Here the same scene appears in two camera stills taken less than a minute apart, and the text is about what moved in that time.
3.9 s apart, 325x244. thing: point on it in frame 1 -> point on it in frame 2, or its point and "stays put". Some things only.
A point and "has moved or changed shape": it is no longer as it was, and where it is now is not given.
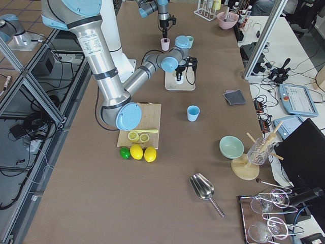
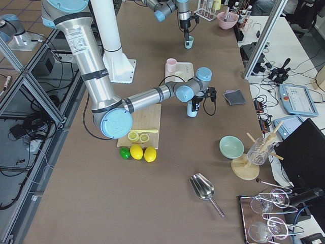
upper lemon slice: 133,136 stays put
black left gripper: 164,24 -> 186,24
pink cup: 165,44 has moved or changed shape
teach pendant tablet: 296,99 stays put
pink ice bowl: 231,20 stays put
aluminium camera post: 265,39 stays put
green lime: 125,153 stays put
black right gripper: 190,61 -> 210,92
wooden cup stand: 242,169 stays put
